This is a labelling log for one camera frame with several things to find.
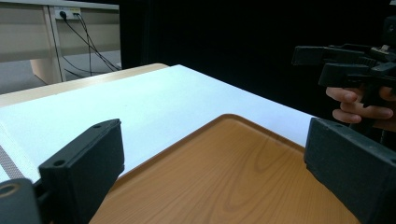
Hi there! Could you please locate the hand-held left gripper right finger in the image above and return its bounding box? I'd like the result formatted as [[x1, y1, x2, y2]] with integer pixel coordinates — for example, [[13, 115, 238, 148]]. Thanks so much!
[[304, 117, 396, 224]]

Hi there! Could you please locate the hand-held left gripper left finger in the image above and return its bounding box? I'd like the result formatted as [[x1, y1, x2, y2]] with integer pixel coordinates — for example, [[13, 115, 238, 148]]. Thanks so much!
[[38, 118, 125, 224]]

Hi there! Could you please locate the white table mat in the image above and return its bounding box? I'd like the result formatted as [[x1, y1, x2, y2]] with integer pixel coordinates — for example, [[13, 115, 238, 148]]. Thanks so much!
[[0, 63, 318, 184]]

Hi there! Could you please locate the brown wooden tray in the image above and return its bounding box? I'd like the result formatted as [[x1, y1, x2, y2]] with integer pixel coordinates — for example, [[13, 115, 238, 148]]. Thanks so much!
[[89, 113, 362, 224]]

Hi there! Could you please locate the beige office desk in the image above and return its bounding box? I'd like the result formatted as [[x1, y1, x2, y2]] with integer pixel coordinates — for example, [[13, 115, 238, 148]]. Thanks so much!
[[0, 0, 121, 85]]

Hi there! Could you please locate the black power cable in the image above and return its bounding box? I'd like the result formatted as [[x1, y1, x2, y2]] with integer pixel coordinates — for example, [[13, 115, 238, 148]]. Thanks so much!
[[59, 10, 121, 72], [73, 12, 94, 77]]

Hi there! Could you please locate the white wall power socket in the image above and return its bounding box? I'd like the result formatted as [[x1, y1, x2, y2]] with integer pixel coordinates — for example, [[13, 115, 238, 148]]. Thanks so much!
[[53, 7, 82, 21]]

